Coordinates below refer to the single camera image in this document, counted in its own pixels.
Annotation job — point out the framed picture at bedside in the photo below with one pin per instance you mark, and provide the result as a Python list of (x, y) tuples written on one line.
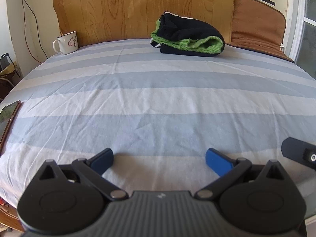
[(8, 113)]

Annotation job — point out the brown cushion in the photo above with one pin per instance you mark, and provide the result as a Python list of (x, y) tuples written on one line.
[(258, 27)]

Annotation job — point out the blue white striped bedsheet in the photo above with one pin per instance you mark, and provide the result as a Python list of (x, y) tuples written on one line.
[(159, 113)]

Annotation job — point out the white window frame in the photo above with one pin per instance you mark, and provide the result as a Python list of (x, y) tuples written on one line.
[(295, 26)]

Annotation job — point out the navy green knit sweater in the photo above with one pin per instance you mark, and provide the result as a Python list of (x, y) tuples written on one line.
[(186, 36)]

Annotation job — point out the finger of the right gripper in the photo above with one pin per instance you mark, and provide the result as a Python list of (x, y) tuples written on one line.
[(299, 151)]

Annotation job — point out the wooden headboard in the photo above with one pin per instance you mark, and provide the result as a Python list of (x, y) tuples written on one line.
[(97, 21)]

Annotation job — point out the cluttered side table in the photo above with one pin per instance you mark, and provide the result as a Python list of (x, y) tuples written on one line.
[(10, 75)]

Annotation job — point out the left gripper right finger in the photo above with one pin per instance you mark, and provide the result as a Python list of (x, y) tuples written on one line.
[(260, 199)]

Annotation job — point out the white enamel mug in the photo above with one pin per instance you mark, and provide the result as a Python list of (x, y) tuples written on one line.
[(66, 44)]

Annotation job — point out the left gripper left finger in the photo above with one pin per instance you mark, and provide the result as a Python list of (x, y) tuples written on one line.
[(63, 199)]

